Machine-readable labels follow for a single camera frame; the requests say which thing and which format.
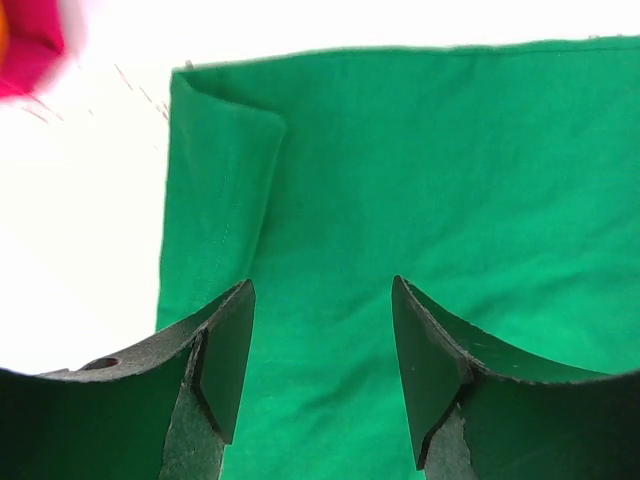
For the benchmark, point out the green t-shirt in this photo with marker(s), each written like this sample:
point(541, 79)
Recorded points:
point(503, 182)

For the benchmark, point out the pink folded t-shirt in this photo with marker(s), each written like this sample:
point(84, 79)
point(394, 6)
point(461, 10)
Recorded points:
point(32, 42)

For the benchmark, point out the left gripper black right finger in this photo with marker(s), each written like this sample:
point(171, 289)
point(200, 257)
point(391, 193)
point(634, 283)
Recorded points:
point(481, 408)

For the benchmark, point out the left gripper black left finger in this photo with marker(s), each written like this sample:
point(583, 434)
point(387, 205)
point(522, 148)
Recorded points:
point(163, 408)

